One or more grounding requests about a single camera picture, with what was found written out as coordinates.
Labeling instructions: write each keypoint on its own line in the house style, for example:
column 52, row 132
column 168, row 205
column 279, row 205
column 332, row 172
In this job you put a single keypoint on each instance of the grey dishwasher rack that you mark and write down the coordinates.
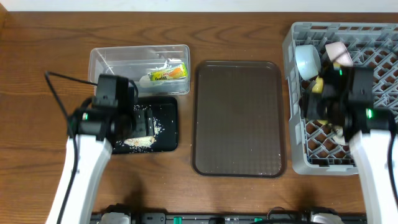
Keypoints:
column 374, row 45

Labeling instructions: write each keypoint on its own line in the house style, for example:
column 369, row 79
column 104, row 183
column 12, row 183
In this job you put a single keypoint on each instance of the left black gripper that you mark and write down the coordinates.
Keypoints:
column 147, row 122

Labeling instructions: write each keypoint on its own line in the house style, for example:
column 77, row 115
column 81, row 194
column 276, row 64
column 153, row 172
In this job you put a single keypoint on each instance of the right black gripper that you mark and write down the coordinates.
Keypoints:
column 311, row 106

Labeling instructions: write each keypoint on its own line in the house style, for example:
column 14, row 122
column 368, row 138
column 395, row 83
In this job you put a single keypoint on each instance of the light blue bowl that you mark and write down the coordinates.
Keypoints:
column 307, row 61

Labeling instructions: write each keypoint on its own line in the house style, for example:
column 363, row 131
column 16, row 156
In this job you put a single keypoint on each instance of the yellow plate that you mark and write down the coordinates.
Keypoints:
column 317, row 88

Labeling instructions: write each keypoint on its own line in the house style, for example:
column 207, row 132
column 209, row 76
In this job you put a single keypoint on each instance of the black plastic tray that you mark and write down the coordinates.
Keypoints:
column 166, row 110

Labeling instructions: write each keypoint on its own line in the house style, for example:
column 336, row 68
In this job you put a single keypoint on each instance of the white bowl with food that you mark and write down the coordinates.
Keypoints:
column 338, row 53

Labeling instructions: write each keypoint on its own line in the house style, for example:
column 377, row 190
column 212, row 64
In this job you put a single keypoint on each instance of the brown serving tray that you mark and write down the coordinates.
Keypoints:
column 238, row 126

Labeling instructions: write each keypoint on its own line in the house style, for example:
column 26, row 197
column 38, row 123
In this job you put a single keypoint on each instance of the rice food waste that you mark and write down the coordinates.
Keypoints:
column 139, row 144

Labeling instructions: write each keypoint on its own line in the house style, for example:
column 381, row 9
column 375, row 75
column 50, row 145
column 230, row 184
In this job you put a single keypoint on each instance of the green orange snack wrapper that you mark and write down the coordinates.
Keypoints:
column 172, row 73

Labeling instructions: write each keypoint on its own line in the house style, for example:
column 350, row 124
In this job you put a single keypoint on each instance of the clear plastic waste bin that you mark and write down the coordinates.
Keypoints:
column 132, row 62

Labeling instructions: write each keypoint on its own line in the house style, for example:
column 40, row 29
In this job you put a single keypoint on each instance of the white cup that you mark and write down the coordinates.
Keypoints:
column 338, row 135

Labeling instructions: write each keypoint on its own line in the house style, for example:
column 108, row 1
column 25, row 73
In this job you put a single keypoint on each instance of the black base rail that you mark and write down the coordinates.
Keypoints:
column 120, row 213

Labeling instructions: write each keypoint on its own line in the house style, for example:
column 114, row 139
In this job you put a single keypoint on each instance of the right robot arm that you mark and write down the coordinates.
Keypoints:
column 347, row 100

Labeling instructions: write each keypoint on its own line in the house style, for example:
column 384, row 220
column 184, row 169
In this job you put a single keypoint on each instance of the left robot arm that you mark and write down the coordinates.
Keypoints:
column 93, row 129

